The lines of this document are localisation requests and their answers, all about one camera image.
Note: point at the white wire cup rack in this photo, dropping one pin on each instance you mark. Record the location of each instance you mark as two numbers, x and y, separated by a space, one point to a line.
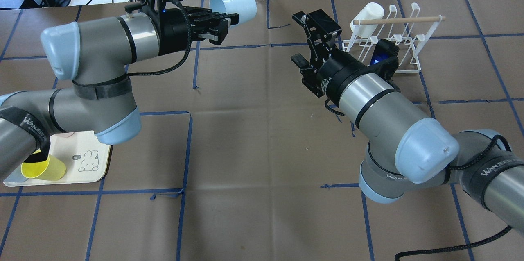
409 34

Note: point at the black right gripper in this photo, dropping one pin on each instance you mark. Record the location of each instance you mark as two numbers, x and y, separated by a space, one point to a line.
333 73

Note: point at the cream plastic tray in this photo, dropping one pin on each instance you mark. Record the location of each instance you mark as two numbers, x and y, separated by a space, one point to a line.
84 156

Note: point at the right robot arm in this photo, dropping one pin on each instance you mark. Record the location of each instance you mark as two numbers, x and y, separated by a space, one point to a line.
407 149

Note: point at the light blue cup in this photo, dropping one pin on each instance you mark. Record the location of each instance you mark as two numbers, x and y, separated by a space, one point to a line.
16 177
246 9

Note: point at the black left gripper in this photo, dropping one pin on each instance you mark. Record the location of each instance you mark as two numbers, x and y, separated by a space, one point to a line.
172 31

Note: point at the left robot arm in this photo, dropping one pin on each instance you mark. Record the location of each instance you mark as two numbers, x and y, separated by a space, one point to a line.
93 56

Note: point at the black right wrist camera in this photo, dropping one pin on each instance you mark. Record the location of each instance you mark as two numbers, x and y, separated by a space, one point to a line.
385 56

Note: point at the yellow plastic cup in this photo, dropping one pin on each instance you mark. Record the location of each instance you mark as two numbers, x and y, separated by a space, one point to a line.
51 169

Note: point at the white plastic cup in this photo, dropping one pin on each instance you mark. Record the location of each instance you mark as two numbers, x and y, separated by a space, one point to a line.
371 11

